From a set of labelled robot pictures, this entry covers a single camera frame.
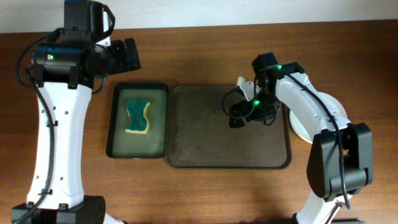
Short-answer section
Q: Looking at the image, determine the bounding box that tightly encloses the green and yellow sponge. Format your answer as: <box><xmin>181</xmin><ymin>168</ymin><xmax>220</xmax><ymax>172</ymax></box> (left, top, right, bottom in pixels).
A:
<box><xmin>125</xmin><ymin>99</ymin><xmax>150</xmax><ymax>134</ymax></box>

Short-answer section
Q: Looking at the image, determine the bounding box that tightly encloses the light grey plate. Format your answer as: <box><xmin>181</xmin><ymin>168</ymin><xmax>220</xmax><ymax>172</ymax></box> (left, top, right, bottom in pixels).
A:
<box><xmin>289</xmin><ymin>92</ymin><xmax>349</xmax><ymax>143</ymax></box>

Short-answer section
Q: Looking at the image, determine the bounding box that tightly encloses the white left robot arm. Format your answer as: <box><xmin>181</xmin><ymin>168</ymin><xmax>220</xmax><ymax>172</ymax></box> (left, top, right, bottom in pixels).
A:
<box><xmin>11</xmin><ymin>1</ymin><xmax>141</xmax><ymax>223</ymax></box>

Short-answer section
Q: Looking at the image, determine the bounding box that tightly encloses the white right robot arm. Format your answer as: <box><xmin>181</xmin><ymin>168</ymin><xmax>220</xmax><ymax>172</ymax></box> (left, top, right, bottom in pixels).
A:
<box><xmin>223</xmin><ymin>52</ymin><xmax>373</xmax><ymax>223</ymax></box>

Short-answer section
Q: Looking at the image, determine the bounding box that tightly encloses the large brown tray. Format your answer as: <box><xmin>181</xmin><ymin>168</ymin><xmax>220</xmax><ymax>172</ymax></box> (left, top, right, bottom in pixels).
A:
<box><xmin>166</xmin><ymin>85</ymin><xmax>292</xmax><ymax>169</ymax></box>

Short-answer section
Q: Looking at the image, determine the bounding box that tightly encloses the dark green small tray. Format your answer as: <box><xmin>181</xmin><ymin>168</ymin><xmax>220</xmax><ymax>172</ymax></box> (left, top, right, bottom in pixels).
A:
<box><xmin>106</xmin><ymin>82</ymin><xmax>169</xmax><ymax>159</ymax></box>

